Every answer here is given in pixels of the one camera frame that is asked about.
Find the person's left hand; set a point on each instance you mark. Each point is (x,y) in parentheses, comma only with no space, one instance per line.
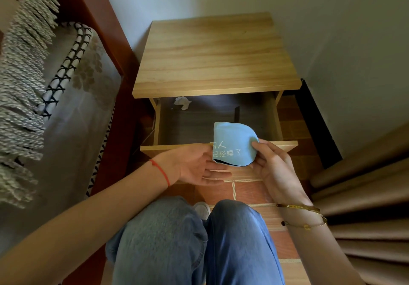
(188,166)

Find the person's right hand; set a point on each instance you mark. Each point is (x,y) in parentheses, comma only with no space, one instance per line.
(281,176)

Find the blue eye mask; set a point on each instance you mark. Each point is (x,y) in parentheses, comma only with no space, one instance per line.
(233,137)

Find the person's right forearm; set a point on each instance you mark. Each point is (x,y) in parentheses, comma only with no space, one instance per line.
(322,256)

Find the person's left forearm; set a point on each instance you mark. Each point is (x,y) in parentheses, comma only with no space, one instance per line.
(80,230)

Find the wooden bedside table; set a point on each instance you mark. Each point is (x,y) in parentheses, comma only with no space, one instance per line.
(217,54)

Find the white shoe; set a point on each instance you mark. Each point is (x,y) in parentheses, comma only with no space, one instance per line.
(202,210)

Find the crumpled white tissue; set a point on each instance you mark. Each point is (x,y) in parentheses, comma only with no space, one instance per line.
(182,102)

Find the blue jeans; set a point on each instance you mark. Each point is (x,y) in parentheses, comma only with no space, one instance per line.
(166,243)

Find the beige curtain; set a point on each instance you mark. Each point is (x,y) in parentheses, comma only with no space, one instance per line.
(367,198)

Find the white quilted mattress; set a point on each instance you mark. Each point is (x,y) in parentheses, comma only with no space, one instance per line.
(73,118)

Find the floral fringed pillow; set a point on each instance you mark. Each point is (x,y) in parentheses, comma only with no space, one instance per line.
(19,70)

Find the red-brown wooden bed frame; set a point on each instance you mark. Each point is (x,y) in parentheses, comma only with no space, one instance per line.
(96,16)

